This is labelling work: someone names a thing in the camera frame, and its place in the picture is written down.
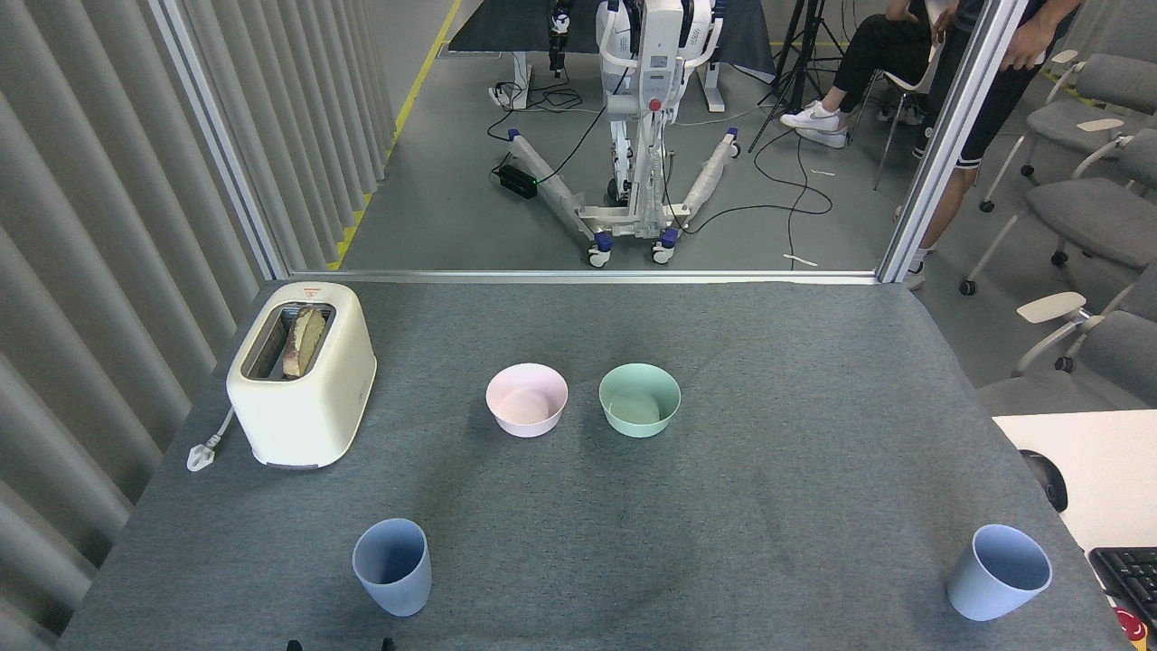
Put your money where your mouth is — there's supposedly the blue plastic cup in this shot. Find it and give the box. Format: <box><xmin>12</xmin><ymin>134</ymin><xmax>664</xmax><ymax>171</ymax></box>
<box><xmin>946</xmin><ymin>524</ymin><xmax>1054</xmax><ymax>622</ymax></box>
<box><xmin>352</xmin><ymin>518</ymin><xmax>432</xmax><ymax>618</ymax></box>

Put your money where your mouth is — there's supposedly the person's hand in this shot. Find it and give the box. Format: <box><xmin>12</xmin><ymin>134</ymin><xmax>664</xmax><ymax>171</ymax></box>
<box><xmin>1002</xmin><ymin>20</ymin><xmax>1051</xmax><ymax>73</ymax></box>

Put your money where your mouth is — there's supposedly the cream toaster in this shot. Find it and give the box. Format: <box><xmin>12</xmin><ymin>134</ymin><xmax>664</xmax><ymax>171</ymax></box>
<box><xmin>226</xmin><ymin>281</ymin><xmax>378</xmax><ymax>469</ymax></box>

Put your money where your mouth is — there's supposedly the pink bowl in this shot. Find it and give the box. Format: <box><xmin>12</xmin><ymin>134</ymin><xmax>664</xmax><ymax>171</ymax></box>
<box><xmin>485</xmin><ymin>363</ymin><xmax>569</xmax><ymax>439</ymax></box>

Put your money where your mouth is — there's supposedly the bread slice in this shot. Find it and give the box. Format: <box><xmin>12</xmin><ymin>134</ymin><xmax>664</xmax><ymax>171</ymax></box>
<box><xmin>281</xmin><ymin>306</ymin><xmax>327</xmax><ymax>379</ymax></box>

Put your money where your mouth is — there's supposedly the green bowl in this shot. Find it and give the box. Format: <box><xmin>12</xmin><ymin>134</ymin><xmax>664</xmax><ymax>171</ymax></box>
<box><xmin>598</xmin><ymin>363</ymin><xmax>682</xmax><ymax>439</ymax></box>

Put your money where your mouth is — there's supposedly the black power box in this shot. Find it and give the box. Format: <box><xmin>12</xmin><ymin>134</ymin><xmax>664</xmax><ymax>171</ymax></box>
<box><xmin>492</xmin><ymin>163</ymin><xmax>541</xmax><ymax>201</ymax></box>

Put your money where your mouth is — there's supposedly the white wheeled stand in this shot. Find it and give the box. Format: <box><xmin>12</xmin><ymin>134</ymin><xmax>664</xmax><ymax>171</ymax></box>
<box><xmin>506</xmin><ymin>0</ymin><xmax>742</xmax><ymax>268</ymax></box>

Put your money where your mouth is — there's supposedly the dark grey floor mat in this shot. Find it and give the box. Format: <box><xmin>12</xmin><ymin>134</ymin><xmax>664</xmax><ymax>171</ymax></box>
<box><xmin>447</xmin><ymin>0</ymin><xmax>776</xmax><ymax>78</ymax></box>

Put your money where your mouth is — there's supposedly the black computer mouse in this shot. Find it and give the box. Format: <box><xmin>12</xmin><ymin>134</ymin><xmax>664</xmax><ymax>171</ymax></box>
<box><xmin>1020</xmin><ymin>449</ymin><xmax>1069</xmax><ymax>514</ymax></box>

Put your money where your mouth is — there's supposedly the black tripod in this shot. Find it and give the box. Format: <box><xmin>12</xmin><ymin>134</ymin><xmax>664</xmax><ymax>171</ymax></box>
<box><xmin>748</xmin><ymin>0</ymin><xmax>848</xmax><ymax>153</ymax></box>

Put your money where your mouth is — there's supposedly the white desk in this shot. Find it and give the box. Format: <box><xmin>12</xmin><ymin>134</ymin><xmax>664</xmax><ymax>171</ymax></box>
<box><xmin>992</xmin><ymin>410</ymin><xmax>1157</xmax><ymax>651</ymax></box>

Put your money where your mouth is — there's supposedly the black keyboard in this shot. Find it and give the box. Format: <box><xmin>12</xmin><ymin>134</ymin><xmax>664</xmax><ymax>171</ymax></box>
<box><xmin>1088</xmin><ymin>546</ymin><xmax>1157</xmax><ymax>630</ymax></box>

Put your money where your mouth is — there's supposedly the seated person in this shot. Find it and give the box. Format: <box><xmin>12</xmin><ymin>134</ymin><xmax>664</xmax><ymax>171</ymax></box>
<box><xmin>781</xmin><ymin>0</ymin><xmax>959</xmax><ymax>150</ymax></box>

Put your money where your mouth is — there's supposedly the white chair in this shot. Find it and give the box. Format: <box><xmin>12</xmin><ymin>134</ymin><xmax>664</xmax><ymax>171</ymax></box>
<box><xmin>872</xmin><ymin>36</ymin><xmax>945</xmax><ymax>191</ymax></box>

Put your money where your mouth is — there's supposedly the grey office chair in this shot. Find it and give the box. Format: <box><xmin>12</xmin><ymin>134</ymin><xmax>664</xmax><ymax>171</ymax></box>
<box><xmin>960</xmin><ymin>127</ymin><xmax>1157</xmax><ymax>297</ymax></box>
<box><xmin>976</xmin><ymin>262</ymin><xmax>1157</xmax><ymax>417</ymax></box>
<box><xmin>980</xmin><ymin>50</ymin><xmax>1157</xmax><ymax>214</ymax></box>

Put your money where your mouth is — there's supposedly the standing person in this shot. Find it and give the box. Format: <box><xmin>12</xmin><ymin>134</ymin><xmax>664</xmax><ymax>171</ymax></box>
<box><xmin>895</xmin><ymin>0</ymin><xmax>1082</xmax><ymax>291</ymax></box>

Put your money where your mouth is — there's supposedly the white toaster power cord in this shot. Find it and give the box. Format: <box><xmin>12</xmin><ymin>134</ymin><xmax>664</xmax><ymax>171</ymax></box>
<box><xmin>186</xmin><ymin>407</ymin><xmax>236</xmax><ymax>474</ymax></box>

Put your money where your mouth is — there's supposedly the silver frame rail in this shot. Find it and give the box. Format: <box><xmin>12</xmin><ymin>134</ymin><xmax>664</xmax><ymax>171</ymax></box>
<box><xmin>287</xmin><ymin>269</ymin><xmax>882</xmax><ymax>287</ymax></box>

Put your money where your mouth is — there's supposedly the silver frame post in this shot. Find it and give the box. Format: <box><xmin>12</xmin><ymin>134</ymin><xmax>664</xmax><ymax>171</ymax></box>
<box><xmin>877</xmin><ymin>0</ymin><xmax>1031</xmax><ymax>284</ymax></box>
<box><xmin>149</xmin><ymin>0</ymin><xmax>291</xmax><ymax>281</ymax></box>

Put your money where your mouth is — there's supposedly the black floor cable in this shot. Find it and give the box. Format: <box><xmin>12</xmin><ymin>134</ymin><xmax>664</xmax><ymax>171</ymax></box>
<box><xmin>664</xmin><ymin>127</ymin><xmax>834</xmax><ymax>263</ymax></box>

